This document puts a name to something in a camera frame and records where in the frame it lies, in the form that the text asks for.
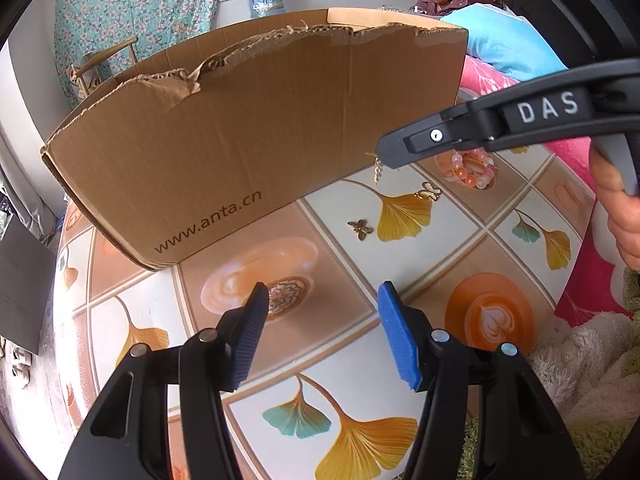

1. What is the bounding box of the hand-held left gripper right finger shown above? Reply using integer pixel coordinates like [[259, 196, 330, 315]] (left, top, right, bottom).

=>
[[377, 281, 586, 480]]

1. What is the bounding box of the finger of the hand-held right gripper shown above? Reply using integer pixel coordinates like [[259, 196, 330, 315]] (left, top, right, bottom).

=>
[[375, 102, 503, 170]]

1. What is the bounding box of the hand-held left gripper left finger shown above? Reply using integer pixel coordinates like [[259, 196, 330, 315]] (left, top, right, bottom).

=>
[[57, 281, 271, 480]]

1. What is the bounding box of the thin gold chain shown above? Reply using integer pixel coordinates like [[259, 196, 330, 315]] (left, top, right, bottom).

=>
[[367, 150, 388, 185]]

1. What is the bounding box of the brown cardboard box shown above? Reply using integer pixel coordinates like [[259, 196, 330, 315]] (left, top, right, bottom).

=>
[[40, 7, 470, 272]]

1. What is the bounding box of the person's right hand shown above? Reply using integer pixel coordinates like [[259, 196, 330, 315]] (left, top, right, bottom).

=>
[[589, 137, 640, 271]]

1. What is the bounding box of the pink floral blanket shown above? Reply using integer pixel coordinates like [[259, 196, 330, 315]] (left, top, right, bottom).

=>
[[457, 55, 640, 318]]

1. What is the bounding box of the blue pillow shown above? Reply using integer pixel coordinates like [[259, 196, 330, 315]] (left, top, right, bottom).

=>
[[440, 2, 571, 83]]

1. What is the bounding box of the fluffy beige blanket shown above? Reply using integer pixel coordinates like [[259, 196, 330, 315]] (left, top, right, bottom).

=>
[[465, 267, 640, 480]]

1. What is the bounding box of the blue water bottle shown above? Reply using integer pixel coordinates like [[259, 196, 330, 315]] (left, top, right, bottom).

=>
[[247, 0, 287, 18]]

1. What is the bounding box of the dark cabinet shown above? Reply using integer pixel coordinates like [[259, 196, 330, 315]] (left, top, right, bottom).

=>
[[0, 215, 58, 356]]

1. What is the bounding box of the wooden chair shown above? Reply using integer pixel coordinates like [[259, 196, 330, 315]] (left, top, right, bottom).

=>
[[70, 37, 140, 98]]

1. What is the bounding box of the teal floral hanging cloth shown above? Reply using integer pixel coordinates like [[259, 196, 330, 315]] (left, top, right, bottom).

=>
[[54, 0, 235, 96]]

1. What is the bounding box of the pink bead bracelet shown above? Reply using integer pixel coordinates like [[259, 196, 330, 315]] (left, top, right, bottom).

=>
[[434, 149, 497, 190]]

